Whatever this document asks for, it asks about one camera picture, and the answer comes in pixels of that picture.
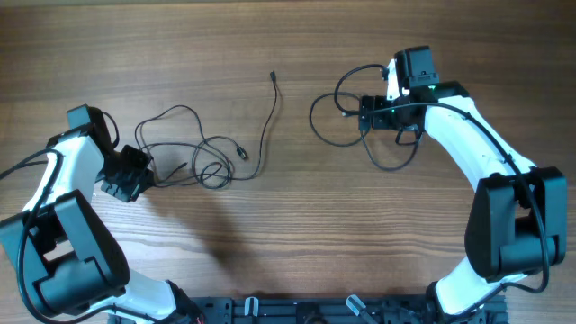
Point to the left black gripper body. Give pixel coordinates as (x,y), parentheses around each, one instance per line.
(125,173)

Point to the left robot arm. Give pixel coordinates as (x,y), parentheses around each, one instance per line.
(68,265)

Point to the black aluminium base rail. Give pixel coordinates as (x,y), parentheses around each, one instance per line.
(402,309)

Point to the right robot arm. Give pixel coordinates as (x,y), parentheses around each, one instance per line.
(516,230)

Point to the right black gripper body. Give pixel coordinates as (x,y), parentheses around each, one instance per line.
(367,112)

